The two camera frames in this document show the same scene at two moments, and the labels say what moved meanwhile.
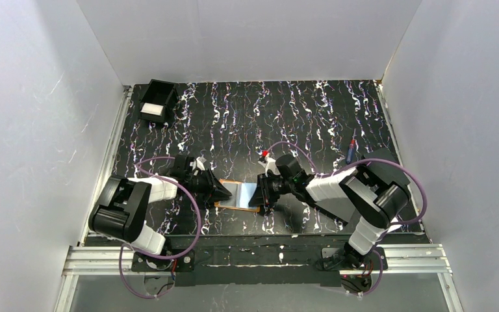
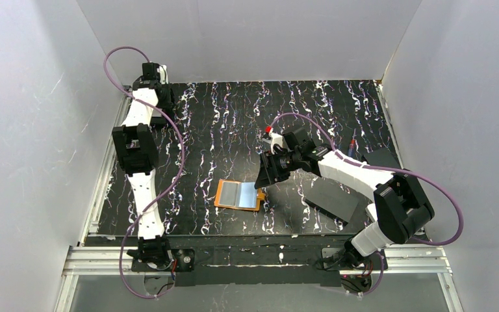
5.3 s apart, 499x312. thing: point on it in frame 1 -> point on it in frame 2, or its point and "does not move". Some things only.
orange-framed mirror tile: x=242 y=194 does not move
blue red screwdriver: x=351 y=145 does not move
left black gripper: x=199 y=181 -> x=149 y=70
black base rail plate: x=266 y=259 does not move
